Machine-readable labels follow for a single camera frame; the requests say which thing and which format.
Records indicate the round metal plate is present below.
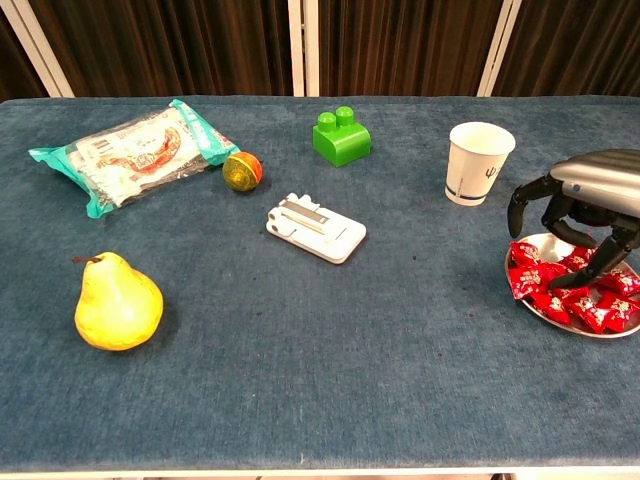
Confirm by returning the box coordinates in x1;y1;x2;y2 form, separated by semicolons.
503;232;640;341

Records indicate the white paper cup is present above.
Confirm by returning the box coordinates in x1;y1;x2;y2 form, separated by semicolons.
443;121;516;207

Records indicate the white frame post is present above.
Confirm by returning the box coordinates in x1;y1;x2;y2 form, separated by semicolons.
476;0;522;98
303;0;321;97
0;0;75;99
287;0;306;97

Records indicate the green toy building brick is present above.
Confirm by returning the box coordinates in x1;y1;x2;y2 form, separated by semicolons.
312;105;374;169

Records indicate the yellow pear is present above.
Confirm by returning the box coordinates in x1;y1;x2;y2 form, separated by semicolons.
72;251;165;352

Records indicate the dark brown curtain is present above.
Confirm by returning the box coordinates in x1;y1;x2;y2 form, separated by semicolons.
0;9;49;101
318;0;506;97
492;0;640;97
27;0;294;97

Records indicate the orange green small ball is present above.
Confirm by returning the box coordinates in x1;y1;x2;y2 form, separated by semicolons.
221;151;265;193

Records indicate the white folding phone stand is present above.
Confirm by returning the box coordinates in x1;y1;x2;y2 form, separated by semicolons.
265;192;368;265

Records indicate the teal clear snack packet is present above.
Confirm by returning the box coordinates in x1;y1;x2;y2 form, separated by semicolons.
28;98;241;220

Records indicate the blue table cloth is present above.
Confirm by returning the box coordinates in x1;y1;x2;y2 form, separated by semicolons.
0;95;640;474

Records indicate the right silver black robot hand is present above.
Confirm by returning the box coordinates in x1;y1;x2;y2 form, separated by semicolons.
507;148;640;290

